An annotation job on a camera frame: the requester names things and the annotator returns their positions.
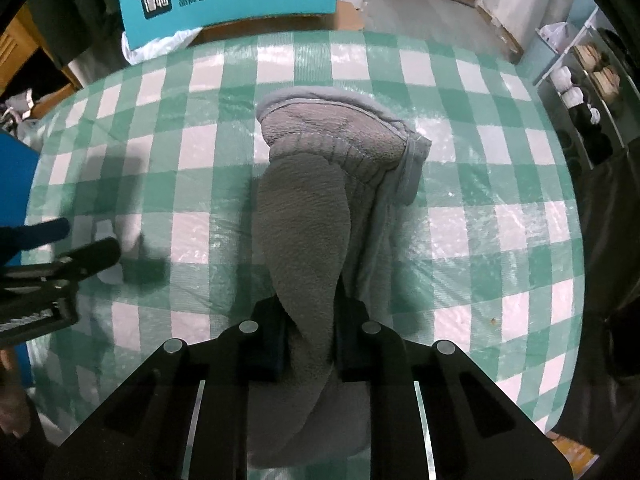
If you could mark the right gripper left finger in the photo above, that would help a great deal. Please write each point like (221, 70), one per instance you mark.
(272, 348)

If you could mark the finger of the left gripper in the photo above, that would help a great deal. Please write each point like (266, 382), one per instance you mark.
(75, 266)
(16, 239)

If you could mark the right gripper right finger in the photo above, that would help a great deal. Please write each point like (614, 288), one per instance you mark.
(364, 350)

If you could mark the grey fleece cloth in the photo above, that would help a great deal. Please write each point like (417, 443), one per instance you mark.
(340, 167)

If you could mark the person left hand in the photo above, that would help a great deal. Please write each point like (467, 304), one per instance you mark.
(14, 409)

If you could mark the open cardboard box blue rim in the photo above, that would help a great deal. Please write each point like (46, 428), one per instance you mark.
(18, 166)

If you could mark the green white checkered tablecloth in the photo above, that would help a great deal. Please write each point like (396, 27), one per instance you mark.
(169, 152)

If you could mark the white plastic bag under lid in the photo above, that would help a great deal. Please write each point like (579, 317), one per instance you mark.
(157, 47)

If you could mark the brown cardboard box on floor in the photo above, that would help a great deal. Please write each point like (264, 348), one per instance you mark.
(346, 17)

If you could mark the light blue trash bin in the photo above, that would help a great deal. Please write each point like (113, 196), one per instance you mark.
(548, 43)

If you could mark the shoe rack with shoes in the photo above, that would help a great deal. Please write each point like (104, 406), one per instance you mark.
(590, 95)

